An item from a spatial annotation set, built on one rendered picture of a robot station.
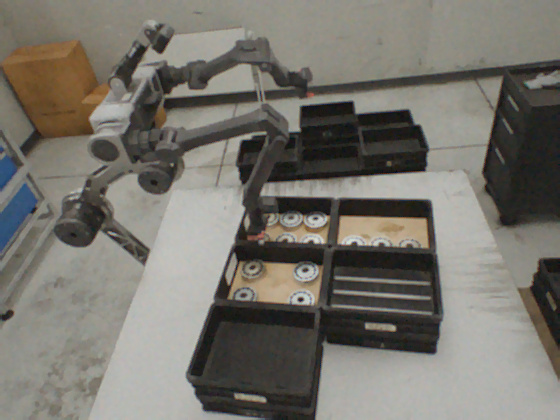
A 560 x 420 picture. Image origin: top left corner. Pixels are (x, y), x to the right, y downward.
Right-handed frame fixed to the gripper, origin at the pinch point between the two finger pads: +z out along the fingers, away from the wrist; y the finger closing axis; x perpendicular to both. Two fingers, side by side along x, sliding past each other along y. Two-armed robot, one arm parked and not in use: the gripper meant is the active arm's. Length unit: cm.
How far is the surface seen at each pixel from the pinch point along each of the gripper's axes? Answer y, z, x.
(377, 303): -24, 6, -50
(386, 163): 107, 34, -48
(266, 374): -58, 6, -16
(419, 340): -34, 12, -65
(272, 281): -18.9, 4.9, -8.9
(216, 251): 6.7, 16.1, 27.0
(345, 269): -9.4, 5.7, -37.0
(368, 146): 129, 35, -35
